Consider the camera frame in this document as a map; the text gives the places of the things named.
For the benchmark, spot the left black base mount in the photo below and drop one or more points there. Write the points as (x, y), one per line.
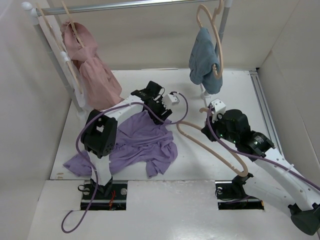
(115, 200)

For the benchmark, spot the white clothes rack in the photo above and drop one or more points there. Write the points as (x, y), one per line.
(217, 20)

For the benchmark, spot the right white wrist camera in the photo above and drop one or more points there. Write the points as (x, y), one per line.
(217, 107)

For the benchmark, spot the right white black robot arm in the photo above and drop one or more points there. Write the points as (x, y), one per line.
(298, 197)

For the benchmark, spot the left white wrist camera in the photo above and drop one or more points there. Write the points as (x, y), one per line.
(170, 100)

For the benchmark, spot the purple t shirt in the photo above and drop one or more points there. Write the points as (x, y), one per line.
(139, 139)

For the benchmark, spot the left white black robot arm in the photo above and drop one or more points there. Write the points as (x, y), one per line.
(99, 133)

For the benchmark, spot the wooden hanger with pink dress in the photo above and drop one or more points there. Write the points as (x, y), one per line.
(71, 22)

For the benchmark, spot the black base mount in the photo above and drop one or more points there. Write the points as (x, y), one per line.
(231, 195)
(115, 200)

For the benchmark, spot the blue garment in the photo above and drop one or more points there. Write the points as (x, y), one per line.
(201, 62)

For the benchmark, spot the pink dress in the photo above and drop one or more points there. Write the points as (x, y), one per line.
(101, 88)

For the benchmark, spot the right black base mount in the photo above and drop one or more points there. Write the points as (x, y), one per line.
(231, 195)

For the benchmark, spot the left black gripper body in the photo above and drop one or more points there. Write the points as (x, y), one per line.
(158, 108)

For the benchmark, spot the aluminium rail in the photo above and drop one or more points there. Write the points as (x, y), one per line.
(264, 108)

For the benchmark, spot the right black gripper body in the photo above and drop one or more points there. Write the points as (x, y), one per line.
(220, 129)

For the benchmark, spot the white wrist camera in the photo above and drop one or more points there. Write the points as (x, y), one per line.
(170, 100)
(217, 107)

